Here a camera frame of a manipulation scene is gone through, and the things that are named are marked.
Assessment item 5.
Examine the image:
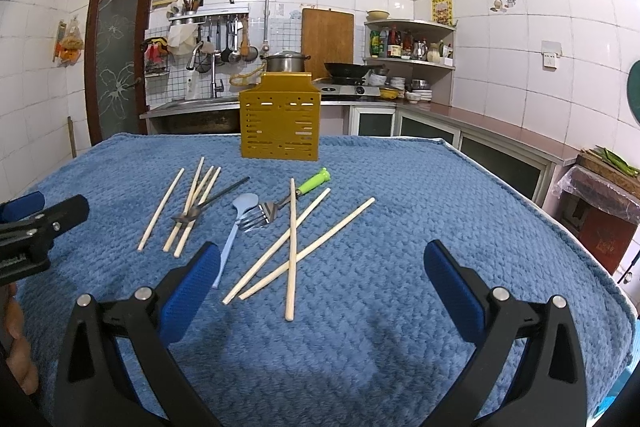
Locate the wooden cutting board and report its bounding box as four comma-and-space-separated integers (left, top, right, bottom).
302, 8, 355, 79

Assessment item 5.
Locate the crossing wooden chopstick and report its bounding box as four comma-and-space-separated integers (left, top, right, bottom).
222, 187, 331, 306

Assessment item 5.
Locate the white wall switch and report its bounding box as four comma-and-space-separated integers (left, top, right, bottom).
540, 40, 563, 70

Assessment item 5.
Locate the brown framed glass door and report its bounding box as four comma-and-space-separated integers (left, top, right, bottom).
84, 0, 151, 145

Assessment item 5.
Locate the blue textured table cloth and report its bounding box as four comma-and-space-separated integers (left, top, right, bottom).
18, 134, 636, 426

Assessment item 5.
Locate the hanging orange bag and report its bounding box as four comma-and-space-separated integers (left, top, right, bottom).
52, 16, 85, 66

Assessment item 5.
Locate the black wok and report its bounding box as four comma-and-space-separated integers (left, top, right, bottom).
324, 63, 372, 86

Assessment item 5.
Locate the green handled metal fork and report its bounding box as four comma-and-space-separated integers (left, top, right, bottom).
239, 168, 331, 232

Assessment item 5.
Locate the kitchen counter with cabinets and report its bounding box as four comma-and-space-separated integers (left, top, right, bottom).
139, 98, 582, 208

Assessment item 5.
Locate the yellow wall poster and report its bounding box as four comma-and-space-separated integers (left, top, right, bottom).
431, 0, 454, 26

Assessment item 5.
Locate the stack of white bowls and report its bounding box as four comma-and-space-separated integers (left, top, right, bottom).
387, 77, 433, 103

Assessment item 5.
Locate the steel pot with lid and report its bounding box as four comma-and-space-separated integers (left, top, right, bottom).
260, 50, 310, 72

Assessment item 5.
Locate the white corner shelf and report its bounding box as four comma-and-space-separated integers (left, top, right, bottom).
363, 18, 456, 105

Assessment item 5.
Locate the dark handled metal spoon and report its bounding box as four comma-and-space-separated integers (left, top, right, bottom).
171, 176, 250, 225

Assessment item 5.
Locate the chrome faucet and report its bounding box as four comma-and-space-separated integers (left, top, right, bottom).
186, 41, 224, 100

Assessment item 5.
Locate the yellow perforated utensil holder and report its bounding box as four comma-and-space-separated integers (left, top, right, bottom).
239, 72, 321, 161

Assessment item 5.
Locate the steel kitchen sink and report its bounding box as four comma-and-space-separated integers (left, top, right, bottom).
140, 98, 241, 134

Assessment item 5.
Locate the red box with plastic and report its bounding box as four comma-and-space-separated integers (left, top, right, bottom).
553, 146, 639, 274

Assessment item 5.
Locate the person's left hand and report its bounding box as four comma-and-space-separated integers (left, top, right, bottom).
2, 283, 38, 395

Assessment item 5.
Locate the teal round wall plate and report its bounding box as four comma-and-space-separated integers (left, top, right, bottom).
626, 61, 640, 122

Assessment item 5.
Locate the wall utensil rack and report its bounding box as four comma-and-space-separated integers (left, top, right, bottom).
167, 3, 259, 72

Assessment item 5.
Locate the steel gas stove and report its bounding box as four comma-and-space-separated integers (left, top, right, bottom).
314, 78, 381, 98

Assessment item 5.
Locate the light blue plastic spoon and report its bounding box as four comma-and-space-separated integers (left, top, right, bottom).
212, 193, 258, 289

